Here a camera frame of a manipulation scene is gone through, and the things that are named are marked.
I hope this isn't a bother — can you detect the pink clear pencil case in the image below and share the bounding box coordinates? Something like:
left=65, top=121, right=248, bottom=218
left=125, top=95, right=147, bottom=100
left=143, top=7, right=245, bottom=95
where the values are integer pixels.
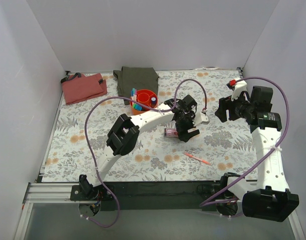
left=164, top=128, right=178, bottom=138

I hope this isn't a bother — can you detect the orange pen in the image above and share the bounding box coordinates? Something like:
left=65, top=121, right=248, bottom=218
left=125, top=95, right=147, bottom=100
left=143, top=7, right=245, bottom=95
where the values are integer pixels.
left=184, top=152, right=211, bottom=165

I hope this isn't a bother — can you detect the grey blue short marker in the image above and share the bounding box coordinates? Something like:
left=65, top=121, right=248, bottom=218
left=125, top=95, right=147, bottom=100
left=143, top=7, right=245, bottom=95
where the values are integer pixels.
left=150, top=97, right=157, bottom=108

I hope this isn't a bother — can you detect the orange round divided container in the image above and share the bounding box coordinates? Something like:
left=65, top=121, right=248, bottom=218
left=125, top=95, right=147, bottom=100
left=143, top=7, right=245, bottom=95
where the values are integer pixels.
left=130, top=89, right=158, bottom=115

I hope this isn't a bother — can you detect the black highlighter blue cap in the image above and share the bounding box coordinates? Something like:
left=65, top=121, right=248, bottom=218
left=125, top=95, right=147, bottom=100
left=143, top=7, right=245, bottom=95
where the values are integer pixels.
left=135, top=105, right=142, bottom=111

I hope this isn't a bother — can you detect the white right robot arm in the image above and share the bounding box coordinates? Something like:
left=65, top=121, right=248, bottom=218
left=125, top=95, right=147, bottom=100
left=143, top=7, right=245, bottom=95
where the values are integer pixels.
left=215, top=86, right=299, bottom=222

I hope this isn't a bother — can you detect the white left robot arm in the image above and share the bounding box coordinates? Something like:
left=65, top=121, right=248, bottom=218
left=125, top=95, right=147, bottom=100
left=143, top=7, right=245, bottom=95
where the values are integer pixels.
left=79, top=95, right=209, bottom=200

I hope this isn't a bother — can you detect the olive green folded cloth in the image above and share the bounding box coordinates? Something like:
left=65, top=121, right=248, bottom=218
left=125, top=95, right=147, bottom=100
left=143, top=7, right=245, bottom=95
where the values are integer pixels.
left=113, top=66, right=159, bottom=99

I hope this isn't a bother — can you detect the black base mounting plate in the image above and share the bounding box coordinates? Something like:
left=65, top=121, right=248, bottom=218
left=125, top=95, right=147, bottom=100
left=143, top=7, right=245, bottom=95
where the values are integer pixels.
left=70, top=180, right=250, bottom=212

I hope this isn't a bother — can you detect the floral patterned table mat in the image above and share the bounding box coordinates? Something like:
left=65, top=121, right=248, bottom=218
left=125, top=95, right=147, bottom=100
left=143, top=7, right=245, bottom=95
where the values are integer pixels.
left=41, top=69, right=256, bottom=183

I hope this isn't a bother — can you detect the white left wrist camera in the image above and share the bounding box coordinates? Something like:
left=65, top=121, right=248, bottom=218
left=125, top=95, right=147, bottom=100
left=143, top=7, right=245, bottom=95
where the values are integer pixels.
left=193, top=112, right=210, bottom=127

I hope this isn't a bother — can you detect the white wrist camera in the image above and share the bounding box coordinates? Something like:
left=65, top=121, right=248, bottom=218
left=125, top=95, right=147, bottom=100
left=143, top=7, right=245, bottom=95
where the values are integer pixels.
left=193, top=112, right=210, bottom=127
left=227, top=78, right=247, bottom=101

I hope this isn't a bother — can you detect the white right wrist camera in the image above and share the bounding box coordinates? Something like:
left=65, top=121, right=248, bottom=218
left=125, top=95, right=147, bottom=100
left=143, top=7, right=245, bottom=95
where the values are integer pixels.
left=227, top=78, right=247, bottom=101

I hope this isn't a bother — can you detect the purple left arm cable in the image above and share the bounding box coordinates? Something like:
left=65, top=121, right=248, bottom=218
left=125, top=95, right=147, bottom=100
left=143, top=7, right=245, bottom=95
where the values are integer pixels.
left=84, top=78, right=208, bottom=228

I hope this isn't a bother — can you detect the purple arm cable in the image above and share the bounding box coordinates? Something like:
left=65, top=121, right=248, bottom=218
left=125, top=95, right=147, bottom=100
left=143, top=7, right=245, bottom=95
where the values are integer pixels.
left=199, top=76, right=290, bottom=219
left=84, top=78, right=208, bottom=228

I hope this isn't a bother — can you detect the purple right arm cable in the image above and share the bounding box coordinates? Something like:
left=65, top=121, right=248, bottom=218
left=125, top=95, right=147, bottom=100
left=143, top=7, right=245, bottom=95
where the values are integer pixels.
left=199, top=76, right=290, bottom=219

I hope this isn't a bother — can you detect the red pouch with black strap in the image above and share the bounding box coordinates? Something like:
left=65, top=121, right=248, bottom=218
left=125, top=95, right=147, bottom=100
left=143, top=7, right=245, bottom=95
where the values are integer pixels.
left=61, top=72, right=107, bottom=105

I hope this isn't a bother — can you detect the aluminium frame rail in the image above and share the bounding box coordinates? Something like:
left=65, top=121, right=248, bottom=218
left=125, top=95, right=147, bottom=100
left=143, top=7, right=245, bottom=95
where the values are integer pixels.
left=14, top=182, right=306, bottom=240

